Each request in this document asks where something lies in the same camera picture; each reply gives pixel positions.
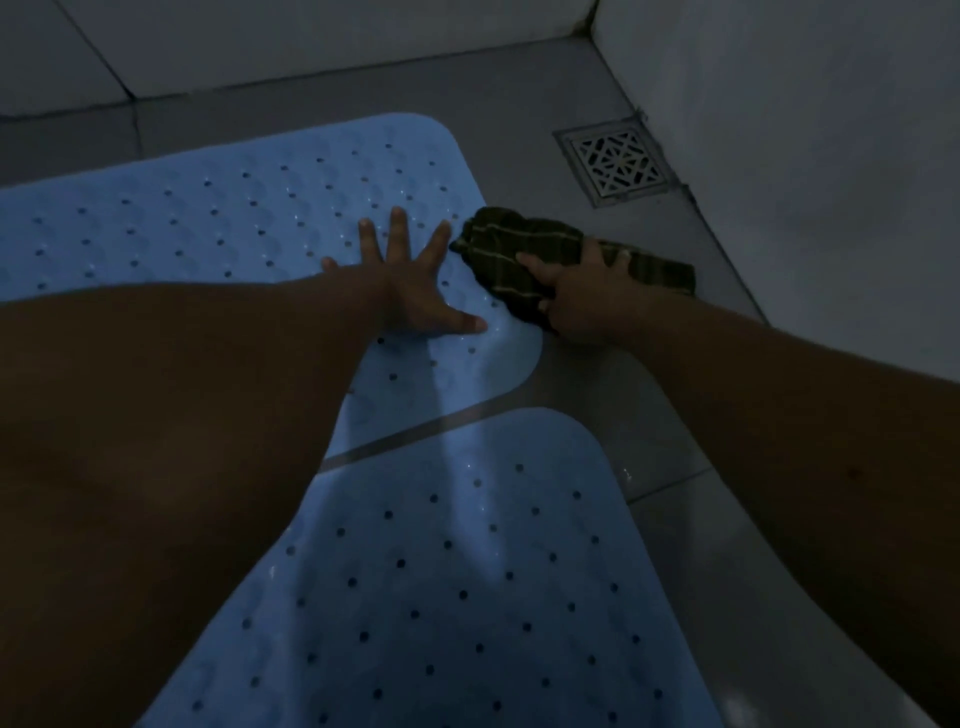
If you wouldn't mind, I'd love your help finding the person's left hand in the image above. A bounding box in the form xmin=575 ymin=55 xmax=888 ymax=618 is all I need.
xmin=320 ymin=206 xmax=489 ymax=339

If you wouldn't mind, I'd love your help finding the person's right hand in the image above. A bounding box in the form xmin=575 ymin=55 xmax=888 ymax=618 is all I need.
xmin=515 ymin=238 xmax=661 ymax=348

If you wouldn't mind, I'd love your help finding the dark striped cloth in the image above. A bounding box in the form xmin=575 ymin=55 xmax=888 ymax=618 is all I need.
xmin=448 ymin=207 xmax=697 ymax=335

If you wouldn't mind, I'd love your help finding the blue bath mat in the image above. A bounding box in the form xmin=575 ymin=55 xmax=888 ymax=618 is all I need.
xmin=138 ymin=407 xmax=725 ymax=728
xmin=0 ymin=112 xmax=545 ymax=459

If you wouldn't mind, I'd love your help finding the person's left forearm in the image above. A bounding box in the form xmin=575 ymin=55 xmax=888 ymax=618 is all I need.
xmin=0 ymin=269 xmax=384 ymax=728

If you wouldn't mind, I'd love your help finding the person's right forearm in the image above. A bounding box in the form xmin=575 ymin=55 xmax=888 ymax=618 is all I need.
xmin=622 ymin=292 xmax=960 ymax=721

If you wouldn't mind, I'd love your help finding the metal floor drain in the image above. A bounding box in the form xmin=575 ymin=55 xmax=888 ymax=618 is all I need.
xmin=553 ymin=112 xmax=680 ymax=210

